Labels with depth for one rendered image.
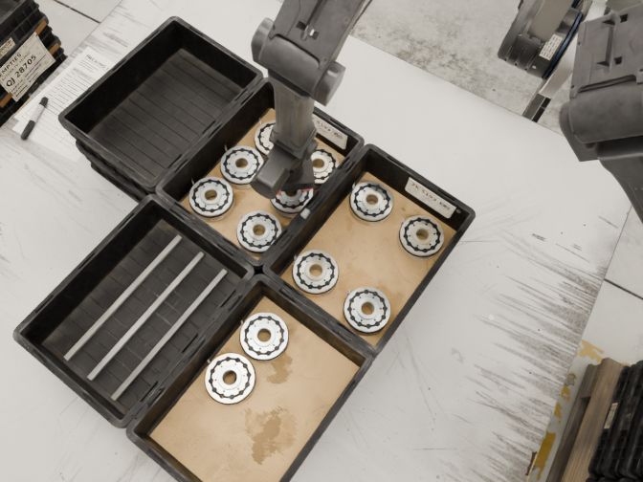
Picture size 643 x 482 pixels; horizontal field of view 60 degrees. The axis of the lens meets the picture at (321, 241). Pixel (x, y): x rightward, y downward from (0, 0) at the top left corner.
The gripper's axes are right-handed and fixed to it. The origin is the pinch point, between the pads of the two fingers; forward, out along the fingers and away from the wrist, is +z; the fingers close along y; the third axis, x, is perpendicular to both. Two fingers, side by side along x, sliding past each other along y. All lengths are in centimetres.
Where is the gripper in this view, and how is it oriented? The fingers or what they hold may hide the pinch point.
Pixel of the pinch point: (291, 189)
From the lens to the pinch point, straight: 127.3
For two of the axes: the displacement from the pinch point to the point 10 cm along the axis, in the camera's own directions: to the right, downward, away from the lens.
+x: -1.4, -9.3, 3.5
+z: -0.1, 3.5, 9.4
